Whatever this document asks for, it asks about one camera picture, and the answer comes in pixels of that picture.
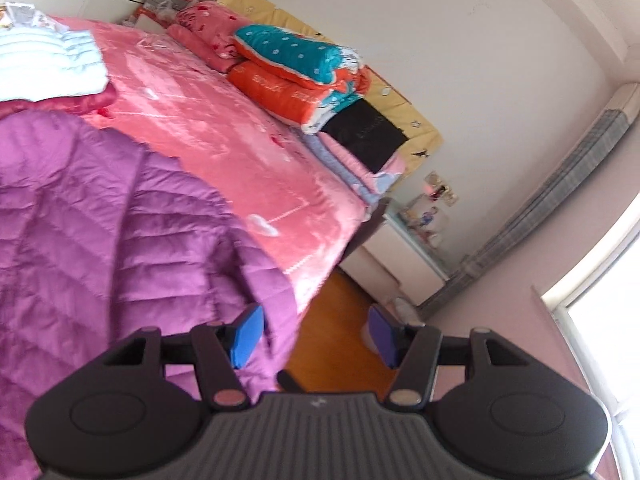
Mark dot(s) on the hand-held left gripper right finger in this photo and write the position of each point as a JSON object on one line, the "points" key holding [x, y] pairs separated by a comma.
{"points": [[382, 332]]}

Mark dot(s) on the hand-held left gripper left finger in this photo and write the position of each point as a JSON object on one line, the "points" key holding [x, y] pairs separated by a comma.
{"points": [[247, 335]]}

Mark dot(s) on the purple down jacket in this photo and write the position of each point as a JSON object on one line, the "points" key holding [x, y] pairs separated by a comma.
{"points": [[100, 235]]}

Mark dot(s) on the white nightstand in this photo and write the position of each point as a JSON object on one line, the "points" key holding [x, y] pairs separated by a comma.
{"points": [[390, 255]]}

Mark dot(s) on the pink folded quilt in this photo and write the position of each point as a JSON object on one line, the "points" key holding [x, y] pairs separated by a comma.
{"points": [[387, 175]]}

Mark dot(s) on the yellow padded headboard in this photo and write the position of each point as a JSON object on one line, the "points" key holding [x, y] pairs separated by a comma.
{"points": [[420, 145]]}

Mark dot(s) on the lavender folded blanket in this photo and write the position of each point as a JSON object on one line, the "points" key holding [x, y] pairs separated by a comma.
{"points": [[320, 150]]}

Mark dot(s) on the black folded cloth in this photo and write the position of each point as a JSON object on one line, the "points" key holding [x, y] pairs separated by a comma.
{"points": [[365, 135]]}

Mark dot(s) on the pink plush bed blanket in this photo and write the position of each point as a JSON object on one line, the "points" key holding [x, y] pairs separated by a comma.
{"points": [[200, 125]]}

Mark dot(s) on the bright window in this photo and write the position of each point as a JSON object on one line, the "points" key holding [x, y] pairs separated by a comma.
{"points": [[600, 310]]}

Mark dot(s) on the grey checked curtain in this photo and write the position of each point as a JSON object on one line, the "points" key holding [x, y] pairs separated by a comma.
{"points": [[550, 185]]}

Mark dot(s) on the teal and orange folded quilt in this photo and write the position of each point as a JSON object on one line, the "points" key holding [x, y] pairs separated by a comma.
{"points": [[285, 55]]}

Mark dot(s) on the red down jacket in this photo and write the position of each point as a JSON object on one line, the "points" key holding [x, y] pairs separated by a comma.
{"points": [[85, 102]]}

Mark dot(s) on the pink heart-print folded blanket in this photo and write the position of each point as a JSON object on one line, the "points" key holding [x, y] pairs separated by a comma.
{"points": [[210, 25]]}

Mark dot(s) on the light blue down jacket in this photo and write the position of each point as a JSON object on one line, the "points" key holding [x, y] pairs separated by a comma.
{"points": [[45, 65]]}

